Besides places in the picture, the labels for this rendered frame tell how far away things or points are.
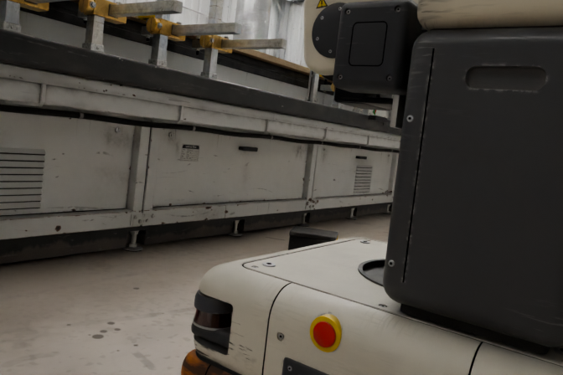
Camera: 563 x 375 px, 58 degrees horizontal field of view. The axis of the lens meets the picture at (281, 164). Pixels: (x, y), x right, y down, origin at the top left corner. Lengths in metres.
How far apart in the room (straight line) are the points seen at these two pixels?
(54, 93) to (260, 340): 1.01
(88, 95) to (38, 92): 0.16
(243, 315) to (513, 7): 0.59
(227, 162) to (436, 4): 1.82
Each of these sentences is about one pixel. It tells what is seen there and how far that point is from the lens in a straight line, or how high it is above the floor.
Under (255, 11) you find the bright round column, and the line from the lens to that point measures 7.12.
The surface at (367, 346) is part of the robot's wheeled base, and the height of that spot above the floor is 0.24.
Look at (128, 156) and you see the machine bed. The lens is 2.05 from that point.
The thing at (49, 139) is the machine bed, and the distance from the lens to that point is 1.86.
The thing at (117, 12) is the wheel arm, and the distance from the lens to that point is 1.63.
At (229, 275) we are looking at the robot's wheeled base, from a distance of 0.89.
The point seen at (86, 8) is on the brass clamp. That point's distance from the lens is 1.63.
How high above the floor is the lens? 0.51
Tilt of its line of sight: 3 degrees down
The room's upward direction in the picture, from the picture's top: 7 degrees clockwise
